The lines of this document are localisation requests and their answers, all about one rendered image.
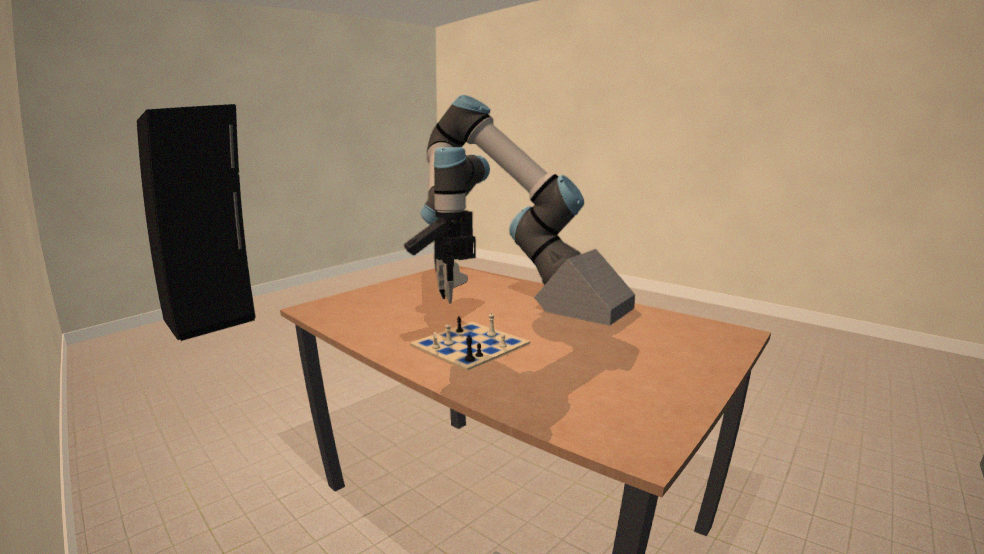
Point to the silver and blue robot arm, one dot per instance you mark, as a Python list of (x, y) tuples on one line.
[(535, 229)]

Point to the blue and cream chessboard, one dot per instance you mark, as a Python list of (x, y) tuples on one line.
[(456, 353)]

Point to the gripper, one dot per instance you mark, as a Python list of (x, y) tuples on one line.
[(452, 246)]

